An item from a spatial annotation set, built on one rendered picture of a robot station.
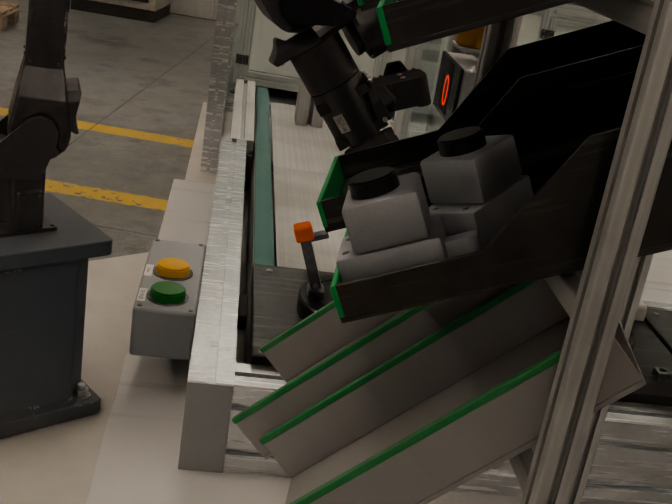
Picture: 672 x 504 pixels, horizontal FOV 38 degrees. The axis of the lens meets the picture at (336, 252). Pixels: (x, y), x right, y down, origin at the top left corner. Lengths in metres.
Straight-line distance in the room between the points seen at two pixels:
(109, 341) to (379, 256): 0.70
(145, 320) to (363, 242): 0.55
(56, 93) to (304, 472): 0.42
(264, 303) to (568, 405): 0.60
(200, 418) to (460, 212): 0.45
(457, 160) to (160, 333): 0.57
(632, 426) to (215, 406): 0.42
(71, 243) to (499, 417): 0.52
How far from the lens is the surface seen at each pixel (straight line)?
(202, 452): 0.98
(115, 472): 0.99
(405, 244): 0.56
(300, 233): 1.05
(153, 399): 1.10
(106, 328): 1.25
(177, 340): 1.09
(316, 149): 1.94
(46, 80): 0.95
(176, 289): 1.10
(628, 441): 1.06
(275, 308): 1.09
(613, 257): 0.52
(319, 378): 0.75
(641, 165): 0.51
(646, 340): 1.22
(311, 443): 0.75
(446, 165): 0.60
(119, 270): 1.42
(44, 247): 0.96
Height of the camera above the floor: 1.43
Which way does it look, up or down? 21 degrees down
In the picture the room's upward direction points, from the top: 9 degrees clockwise
